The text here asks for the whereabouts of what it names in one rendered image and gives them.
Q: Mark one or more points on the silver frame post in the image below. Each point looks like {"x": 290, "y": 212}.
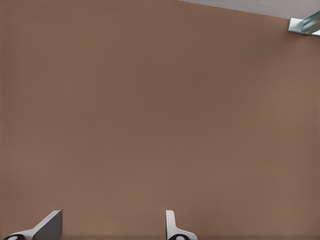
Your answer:
{"x": 303, "y": 25}

